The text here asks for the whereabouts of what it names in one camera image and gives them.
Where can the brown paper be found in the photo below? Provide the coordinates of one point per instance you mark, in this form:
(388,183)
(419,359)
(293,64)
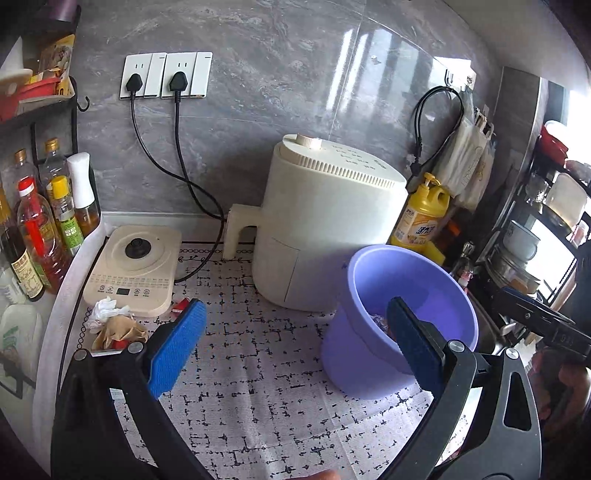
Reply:
(118,332)

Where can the red capped oil bottle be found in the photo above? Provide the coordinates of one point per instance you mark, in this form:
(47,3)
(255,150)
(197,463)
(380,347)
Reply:
(42,238)

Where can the yellow dish soap bottle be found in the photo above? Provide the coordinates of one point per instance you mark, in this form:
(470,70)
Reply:
(424,210)

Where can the gold capped clear bottle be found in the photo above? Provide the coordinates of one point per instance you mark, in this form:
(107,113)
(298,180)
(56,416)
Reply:
(20,168)
(55,163)

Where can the white top oil dispenser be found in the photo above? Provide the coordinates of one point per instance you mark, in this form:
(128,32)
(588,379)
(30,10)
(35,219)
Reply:
(85,205)

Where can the black kitchen shelf rack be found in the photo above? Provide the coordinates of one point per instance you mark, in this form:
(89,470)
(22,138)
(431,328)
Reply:
(37,39)

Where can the white enamel mug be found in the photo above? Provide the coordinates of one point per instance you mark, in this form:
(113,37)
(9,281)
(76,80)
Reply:
(520,242)

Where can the white capped small bottle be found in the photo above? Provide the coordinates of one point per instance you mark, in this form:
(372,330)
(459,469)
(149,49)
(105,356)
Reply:
(10,291)

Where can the red bowl on shelf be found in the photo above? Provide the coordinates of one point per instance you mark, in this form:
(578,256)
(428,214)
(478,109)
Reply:
(29,96)

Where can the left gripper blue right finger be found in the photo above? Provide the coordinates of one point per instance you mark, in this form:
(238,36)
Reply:
(421,344)

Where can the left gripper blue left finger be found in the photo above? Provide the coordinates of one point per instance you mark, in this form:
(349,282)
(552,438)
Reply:
(170,346)

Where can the white wall socket panel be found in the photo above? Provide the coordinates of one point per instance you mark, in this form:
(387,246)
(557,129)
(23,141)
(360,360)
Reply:
(157,69)

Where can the purple plastic bucket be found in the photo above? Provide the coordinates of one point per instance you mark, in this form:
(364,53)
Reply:
(369,349)

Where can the white plastic food container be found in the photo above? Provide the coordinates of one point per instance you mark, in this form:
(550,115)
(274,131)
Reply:
(21,338)

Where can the red paper scrap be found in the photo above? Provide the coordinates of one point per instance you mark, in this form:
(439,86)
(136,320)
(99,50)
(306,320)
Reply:
(179,307)

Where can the white air fryer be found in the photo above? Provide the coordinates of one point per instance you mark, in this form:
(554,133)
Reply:
(323,202)

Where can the dark soy sauce bottle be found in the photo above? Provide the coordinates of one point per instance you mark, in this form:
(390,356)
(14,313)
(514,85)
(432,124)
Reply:
(16,253)

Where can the chrome faucet with pink filter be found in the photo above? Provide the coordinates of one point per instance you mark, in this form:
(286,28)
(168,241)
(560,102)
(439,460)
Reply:
(463,269)

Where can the white tissue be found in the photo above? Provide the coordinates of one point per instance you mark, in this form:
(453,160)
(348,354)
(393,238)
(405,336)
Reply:
(102,311)

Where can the foil ball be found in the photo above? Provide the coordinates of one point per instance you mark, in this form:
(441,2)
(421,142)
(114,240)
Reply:
(382,323)

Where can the person's right hand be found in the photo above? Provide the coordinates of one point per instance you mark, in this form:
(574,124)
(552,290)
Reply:
(574,377)

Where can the stainless steel steamer pot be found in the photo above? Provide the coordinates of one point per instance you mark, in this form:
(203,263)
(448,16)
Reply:
(510,273)

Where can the small beige hanging bag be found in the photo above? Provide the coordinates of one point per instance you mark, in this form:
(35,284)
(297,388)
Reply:
(476,188)

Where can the white bowl on shelf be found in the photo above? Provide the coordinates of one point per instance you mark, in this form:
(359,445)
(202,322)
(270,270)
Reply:
(13,74)

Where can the cream induction base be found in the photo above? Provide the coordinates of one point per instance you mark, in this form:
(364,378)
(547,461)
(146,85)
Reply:
(136,269)

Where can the yellow capped green label bottle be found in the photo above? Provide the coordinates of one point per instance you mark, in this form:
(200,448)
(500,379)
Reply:
(64,211)

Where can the patterned white counter mat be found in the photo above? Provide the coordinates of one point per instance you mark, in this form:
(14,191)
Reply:
(253,402)

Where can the black dish rack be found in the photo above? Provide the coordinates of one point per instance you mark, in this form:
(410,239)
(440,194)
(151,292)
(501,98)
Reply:
(531,184)

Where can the yellow sponge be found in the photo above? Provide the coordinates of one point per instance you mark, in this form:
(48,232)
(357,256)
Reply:
(432,252)

